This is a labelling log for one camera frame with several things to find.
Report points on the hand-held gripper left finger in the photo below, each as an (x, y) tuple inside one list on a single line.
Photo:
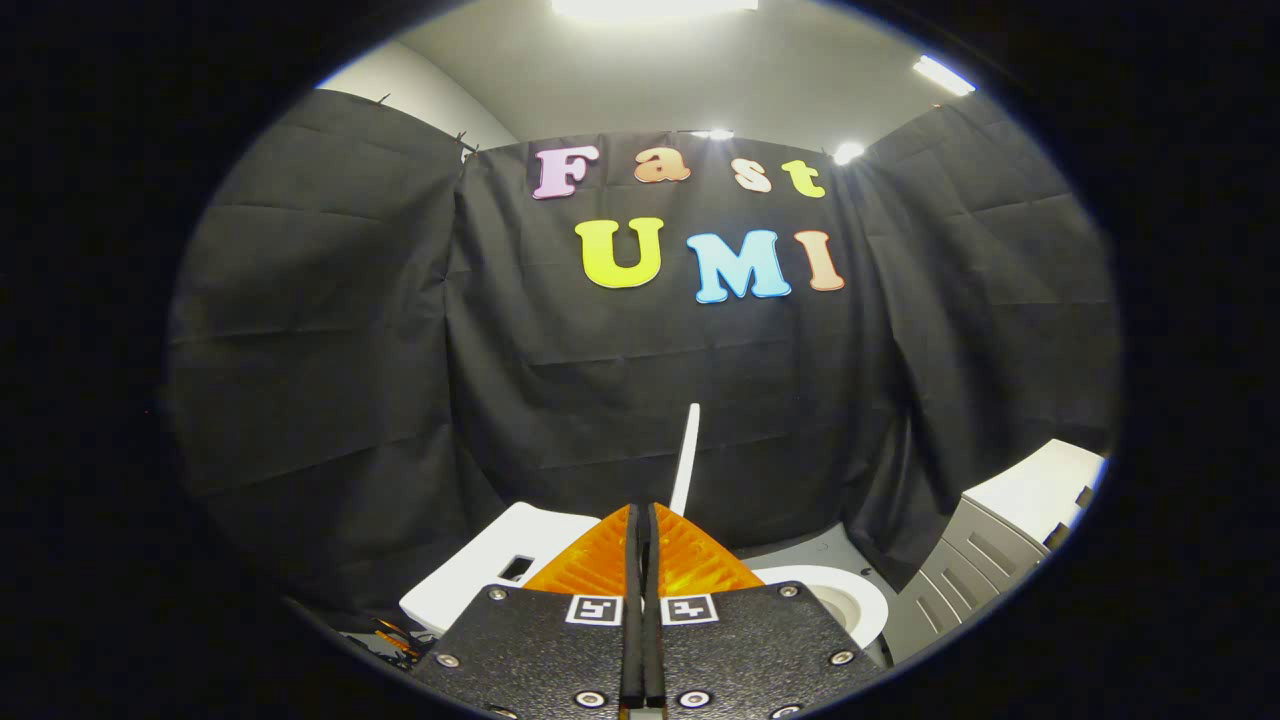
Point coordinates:
[(540, 650)]

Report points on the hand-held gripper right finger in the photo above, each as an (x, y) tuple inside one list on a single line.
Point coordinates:
[(750, 650)]

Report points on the white toilet lid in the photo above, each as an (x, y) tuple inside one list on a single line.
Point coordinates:
[(686, 460)]

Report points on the white toilet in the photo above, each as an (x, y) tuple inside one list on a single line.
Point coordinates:
[(470, 580)]

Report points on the white grey louvered cabinet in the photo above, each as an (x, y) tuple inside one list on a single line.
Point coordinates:
[(960, 570)]

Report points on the black backdrop cloth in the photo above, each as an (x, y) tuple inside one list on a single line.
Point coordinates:
[(400, 350)]

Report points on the rectangular ceiling light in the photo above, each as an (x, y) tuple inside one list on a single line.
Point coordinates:
[(943, 75)]

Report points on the large ceiling light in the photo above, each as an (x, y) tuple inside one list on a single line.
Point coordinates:
[(650, 6)]

